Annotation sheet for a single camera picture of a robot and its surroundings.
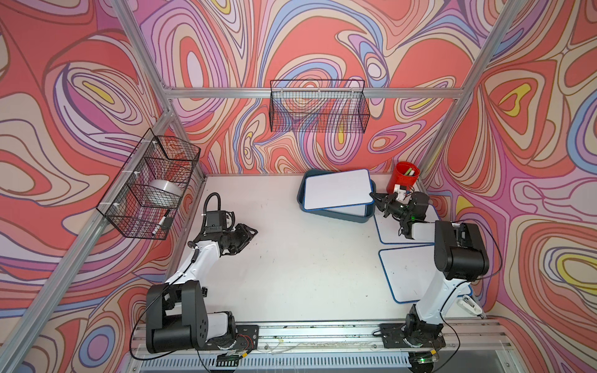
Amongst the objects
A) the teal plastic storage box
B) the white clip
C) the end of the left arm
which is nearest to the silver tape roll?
the end of the left arm

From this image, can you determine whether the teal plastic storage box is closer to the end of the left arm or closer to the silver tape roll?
the end of the left arm

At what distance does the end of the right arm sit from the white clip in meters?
0.31

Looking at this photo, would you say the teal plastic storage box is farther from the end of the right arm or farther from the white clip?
the white clip

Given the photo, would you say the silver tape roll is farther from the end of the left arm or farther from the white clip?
the white clip

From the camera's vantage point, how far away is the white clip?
2.57 feet

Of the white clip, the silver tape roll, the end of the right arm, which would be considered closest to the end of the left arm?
the silver tape roll

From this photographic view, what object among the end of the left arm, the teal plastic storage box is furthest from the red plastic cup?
the end of the left arm

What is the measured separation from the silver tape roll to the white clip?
1031mm

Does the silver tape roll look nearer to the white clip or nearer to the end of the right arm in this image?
the end of the right arm

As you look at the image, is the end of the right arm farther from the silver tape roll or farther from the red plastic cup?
the silver tape roll

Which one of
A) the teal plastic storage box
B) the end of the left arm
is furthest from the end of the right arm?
the end of the left arm

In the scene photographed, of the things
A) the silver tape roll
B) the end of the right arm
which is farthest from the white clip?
the silver tape roll

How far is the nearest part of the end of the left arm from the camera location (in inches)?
25.6

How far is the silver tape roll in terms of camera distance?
70 cm
